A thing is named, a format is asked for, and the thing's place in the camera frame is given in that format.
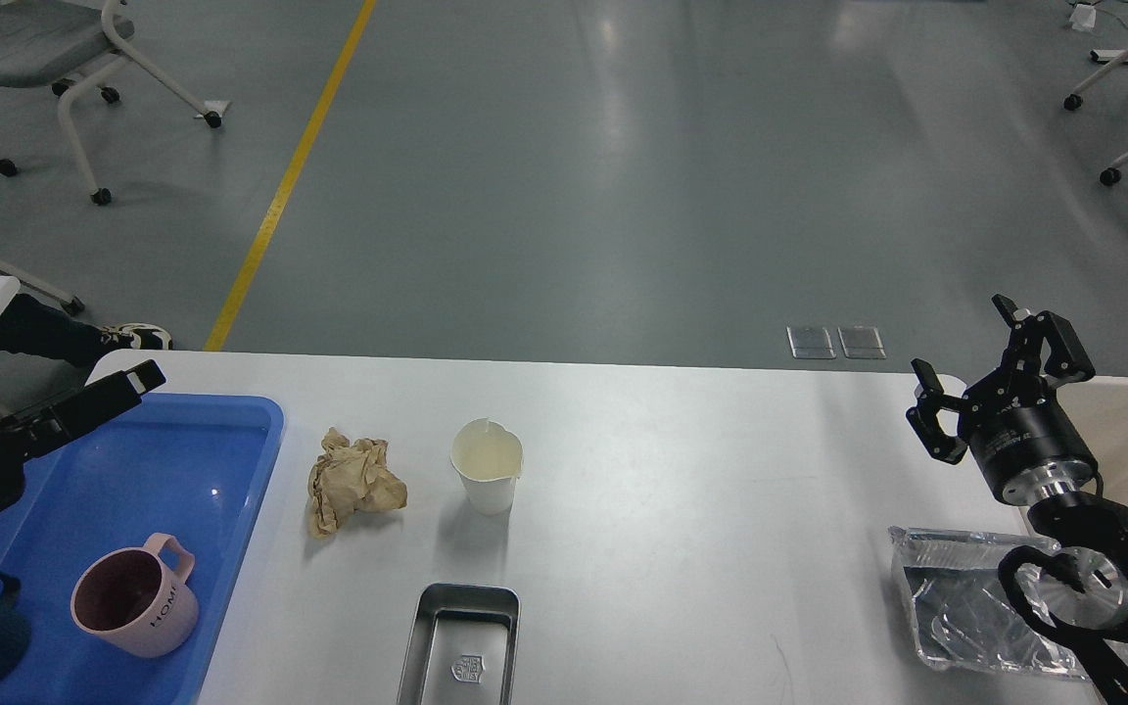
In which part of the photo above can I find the pink HOME mug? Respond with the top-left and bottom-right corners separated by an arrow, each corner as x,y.
69,534 -> 200,659

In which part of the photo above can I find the floor socket plate left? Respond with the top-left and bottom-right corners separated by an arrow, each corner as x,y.
786,326 -> 837,360

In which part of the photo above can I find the grey office chair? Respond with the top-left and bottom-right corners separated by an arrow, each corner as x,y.
0,1 -> 224,208

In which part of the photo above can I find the blue plastic tray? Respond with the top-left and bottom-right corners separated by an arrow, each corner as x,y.
0,393 -> 285,704

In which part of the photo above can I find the crumpled brown paper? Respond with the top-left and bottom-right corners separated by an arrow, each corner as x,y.
307,428 -> 408,540

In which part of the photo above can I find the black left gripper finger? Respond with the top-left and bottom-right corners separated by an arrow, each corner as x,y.
0,358 -> 166,461

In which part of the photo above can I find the white power adapter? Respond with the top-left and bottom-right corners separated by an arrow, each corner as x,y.
1068,3 -> 1098,34

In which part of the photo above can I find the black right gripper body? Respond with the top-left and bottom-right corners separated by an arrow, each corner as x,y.
958,374 -> 1100,505

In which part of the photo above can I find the white paper cup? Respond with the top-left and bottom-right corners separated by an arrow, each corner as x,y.
450,418 -> 525,515

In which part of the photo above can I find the aluminium foil container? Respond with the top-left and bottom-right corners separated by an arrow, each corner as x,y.
889,526 -> 1128,680

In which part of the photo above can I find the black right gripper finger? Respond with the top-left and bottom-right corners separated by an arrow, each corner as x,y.
906,358 -> 968,465
992,294 -> 1096,389

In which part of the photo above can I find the stainless steel rectangular tray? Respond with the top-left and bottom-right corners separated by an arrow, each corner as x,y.
396,582 -> 520,704

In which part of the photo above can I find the person in beige hoodie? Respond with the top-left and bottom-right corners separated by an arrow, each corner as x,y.
0,293 -> 174,367

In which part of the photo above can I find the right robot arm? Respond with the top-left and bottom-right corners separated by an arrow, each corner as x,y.
906,294 -> 1128,704

